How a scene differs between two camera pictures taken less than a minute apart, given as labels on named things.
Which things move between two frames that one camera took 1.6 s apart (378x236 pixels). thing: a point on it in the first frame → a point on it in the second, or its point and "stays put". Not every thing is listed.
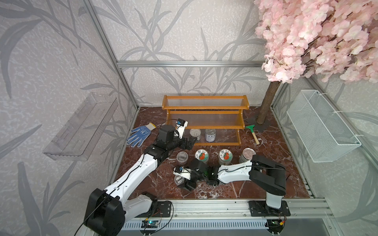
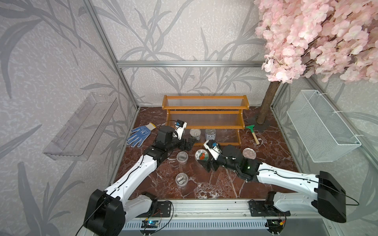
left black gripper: [189, 145] stays put
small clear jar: [178, 180] stays put
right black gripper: [188, 186] → [211, 163]
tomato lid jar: [202, 155] stays put
